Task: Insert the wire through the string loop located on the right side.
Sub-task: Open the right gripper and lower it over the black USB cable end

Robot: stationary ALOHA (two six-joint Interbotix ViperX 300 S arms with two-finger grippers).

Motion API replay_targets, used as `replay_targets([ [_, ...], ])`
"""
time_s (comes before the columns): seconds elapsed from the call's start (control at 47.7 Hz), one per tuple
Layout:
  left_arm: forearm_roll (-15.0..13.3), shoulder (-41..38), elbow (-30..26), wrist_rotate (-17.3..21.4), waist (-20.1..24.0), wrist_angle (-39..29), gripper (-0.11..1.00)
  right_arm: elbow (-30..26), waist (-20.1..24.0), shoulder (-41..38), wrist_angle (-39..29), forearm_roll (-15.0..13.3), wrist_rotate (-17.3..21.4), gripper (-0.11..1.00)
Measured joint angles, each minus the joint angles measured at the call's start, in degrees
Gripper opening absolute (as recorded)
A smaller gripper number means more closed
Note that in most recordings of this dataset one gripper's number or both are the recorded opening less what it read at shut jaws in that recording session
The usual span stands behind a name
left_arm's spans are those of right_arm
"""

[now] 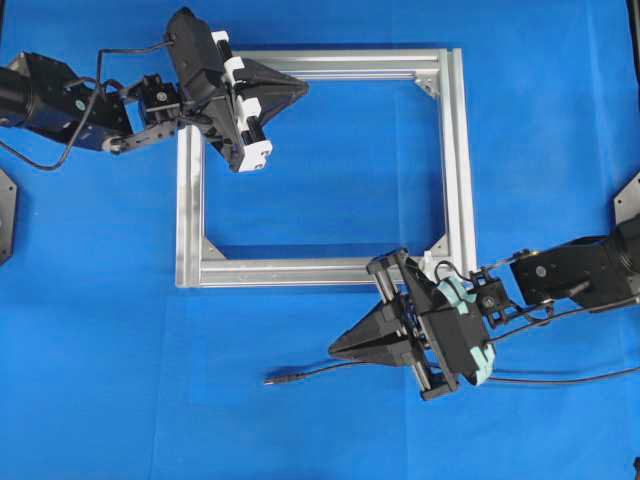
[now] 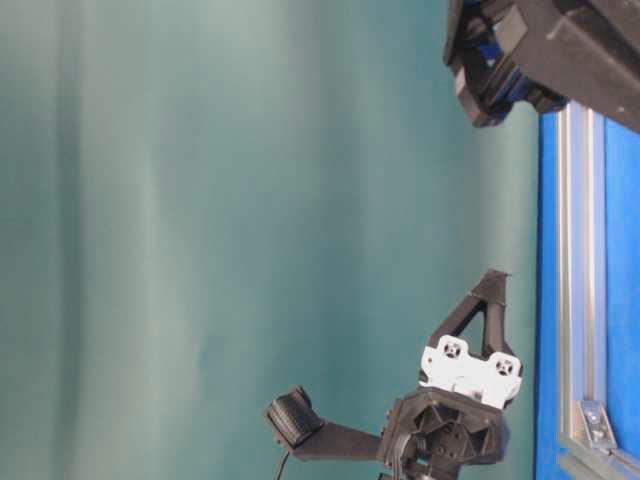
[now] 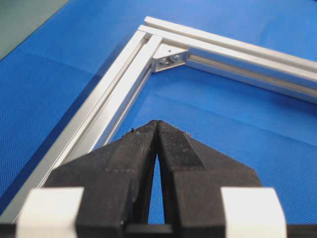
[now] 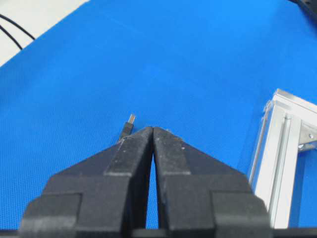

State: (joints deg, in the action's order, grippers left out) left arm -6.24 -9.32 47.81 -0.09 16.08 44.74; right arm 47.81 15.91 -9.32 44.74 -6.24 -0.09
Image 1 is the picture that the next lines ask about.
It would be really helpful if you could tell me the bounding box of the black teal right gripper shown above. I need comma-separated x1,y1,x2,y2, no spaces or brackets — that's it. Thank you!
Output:
328,249,496,401

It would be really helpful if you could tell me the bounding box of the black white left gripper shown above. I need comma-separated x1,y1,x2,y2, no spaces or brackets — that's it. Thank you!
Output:
165,7,309,173

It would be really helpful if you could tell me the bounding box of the black wire with plug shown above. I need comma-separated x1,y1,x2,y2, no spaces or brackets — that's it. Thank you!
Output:
263,358,640,387

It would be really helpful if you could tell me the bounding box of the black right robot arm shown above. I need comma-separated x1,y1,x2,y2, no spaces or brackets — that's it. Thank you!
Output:
328,225,639,400

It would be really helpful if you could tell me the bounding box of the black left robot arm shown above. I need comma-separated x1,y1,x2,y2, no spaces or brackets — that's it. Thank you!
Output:
1,8,309,172

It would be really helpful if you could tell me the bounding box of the blue table cloth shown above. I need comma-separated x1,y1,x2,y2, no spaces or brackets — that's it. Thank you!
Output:
1,1,639,479

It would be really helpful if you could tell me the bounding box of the white string loop holder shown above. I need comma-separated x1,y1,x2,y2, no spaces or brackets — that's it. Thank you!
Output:
419,250,438,276

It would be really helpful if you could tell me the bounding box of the silver aluminium extrusion frame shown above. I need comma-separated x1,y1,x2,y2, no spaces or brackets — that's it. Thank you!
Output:
175,48,477,288

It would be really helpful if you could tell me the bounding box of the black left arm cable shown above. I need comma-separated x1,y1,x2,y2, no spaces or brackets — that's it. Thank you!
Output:
0,39,176,172

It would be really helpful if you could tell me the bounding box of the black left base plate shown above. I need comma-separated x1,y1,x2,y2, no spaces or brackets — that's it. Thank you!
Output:
0,169,18,264

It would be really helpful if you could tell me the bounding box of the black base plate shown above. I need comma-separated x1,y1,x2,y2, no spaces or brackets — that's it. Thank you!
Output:
0,169,18,264
613,172,640,225

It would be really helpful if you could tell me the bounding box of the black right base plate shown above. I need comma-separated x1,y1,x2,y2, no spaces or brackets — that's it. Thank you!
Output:
613,172,640,225

